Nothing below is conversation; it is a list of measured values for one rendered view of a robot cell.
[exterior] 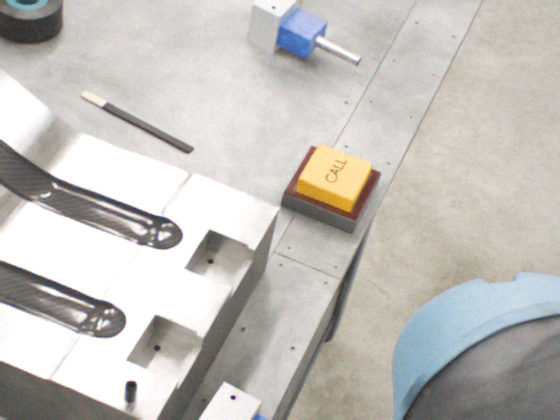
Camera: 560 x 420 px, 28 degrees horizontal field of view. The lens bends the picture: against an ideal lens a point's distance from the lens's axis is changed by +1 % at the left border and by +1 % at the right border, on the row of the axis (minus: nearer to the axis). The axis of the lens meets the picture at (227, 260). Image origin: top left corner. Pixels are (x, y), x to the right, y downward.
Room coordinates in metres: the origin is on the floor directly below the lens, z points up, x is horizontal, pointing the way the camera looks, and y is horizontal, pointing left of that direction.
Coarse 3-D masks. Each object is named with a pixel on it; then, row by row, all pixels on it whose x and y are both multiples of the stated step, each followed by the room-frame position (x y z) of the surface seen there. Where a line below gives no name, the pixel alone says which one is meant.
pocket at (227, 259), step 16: (208, 240) 0.67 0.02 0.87; (224, 240) 0.66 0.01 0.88; (192, 256) 0.63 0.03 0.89; (208, 256) 0.66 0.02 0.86; (224, 256) 0.66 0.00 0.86; (240, 256) 0.66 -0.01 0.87; (192, 272) 0.64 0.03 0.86; (208, 272) 0.64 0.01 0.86; (224, 272) 0.64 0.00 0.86; (240, 272) 0.63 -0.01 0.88
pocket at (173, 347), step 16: (160, 320) 0.56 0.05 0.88; (144, 336) 0.55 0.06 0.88; (160, 336) 0.56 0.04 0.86; (176, 336) 0.56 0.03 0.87; (192, 336) 0.55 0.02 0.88; (144, 352) 0.54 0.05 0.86; (160, 352) 0.54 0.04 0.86; (176, 352) 0.55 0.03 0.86; (192, 352) 0.54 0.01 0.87; (160, 368) 0.53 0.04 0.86; (176, 368) 0.53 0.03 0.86
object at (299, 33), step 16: (256, 0) 1.05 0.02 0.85; (272, 0) 1.06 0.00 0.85; (288, 0) 1.06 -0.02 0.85; (256, 16) 1.04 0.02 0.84; (272, 16) 1.03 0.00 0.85; (288, 16) 1.05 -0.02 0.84; (304, 16) 1.06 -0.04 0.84; (256, 32) 1.04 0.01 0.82; (272, 32) 1.03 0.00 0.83; (288, 32) 1.03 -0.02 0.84; (304, 32) 1.03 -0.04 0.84; (320, 32) 1.04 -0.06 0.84; (272, 48) 1.03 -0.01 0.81; (288, 48) 1.03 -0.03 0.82; (304, 48) 1.02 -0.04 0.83; (336, 48) 1.02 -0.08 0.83
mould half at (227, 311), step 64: (0, 128) 0.73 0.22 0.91; (64, 128) 0.76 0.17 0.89; (0, 192) 0.66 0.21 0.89; (128, 192) 0.70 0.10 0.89; (192, 192) 0.71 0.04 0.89; (0, 256) 0.60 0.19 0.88; (64, 256) 0.61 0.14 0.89; (128, 256) 0.62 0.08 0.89; (256, 256) 0.66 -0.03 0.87; (0, 320) 0.53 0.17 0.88; (128, 320) 0.55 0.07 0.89; (192, 320) 0.56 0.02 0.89; (0, 384) 0.49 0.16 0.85; (64, 384) 0.48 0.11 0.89; (192, 384) 0.54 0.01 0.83
